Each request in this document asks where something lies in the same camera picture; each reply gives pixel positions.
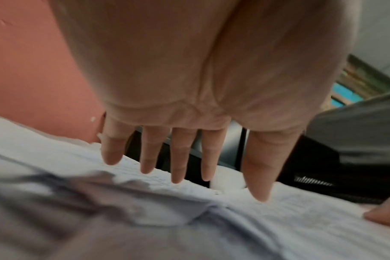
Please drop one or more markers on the white paper cup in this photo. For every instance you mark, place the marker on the white paper cup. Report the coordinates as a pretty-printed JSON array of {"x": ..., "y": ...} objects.
[{"x": 227, "y": 177}]

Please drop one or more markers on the person's left hand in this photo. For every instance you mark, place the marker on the person's left hand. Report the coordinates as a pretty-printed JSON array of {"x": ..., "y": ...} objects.
[{"x": 198, "y": 63}]

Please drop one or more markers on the pile of printed papers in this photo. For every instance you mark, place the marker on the pile of printed papers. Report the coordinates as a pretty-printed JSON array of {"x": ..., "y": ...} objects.
[{"x": 304, "y": 215}]

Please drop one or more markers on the person's right hand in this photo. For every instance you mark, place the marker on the person's right hand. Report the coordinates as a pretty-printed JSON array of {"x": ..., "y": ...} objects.
[{"x": 388, "y": 213}]

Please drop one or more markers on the black computer monitor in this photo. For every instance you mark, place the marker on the black computer monitor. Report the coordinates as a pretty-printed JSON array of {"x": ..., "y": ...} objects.
[{"x": 232, "y": 149}]

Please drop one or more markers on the black mesh paper tray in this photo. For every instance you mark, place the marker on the black mesh paper tray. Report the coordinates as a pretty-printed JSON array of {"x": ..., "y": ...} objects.
[{"x": 314, "y": 181}]

